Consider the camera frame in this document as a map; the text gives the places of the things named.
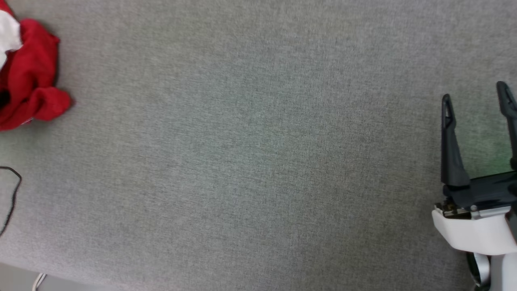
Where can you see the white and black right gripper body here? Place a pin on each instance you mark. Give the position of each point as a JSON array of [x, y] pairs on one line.
[[480, 226]]

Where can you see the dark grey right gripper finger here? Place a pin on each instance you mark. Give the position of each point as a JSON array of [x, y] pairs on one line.
[[450, 153], [509, 109]]

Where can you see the red and white basketball jersey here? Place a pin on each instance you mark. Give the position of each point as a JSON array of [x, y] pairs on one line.
[[34, 60]]

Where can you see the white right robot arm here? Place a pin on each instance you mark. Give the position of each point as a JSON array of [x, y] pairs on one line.
[[499, 275]]

